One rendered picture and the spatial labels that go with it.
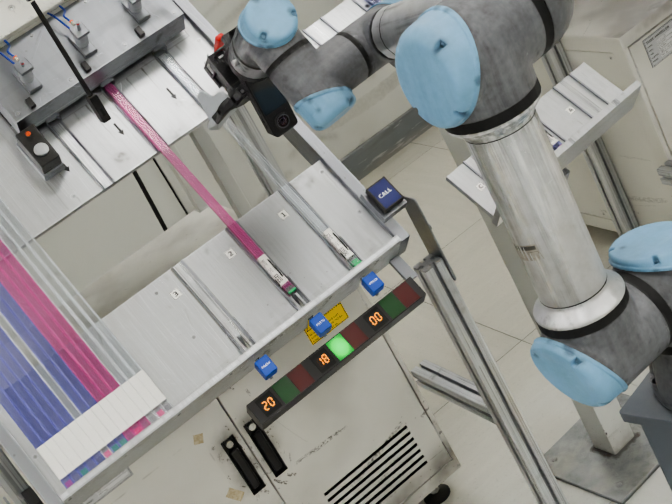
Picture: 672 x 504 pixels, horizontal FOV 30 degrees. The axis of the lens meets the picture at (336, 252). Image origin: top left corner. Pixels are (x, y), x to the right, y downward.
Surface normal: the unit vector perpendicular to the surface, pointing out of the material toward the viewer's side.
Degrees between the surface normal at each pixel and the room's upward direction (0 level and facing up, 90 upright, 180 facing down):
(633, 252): 8
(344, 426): 90
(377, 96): 90
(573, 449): 0
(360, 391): 90
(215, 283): 48
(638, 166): 90
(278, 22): 63
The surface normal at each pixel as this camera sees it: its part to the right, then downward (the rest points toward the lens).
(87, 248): 0.48, 0.18
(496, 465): -0.44, -0.80
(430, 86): -0.77, 0.48
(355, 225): 0.05, -0.40
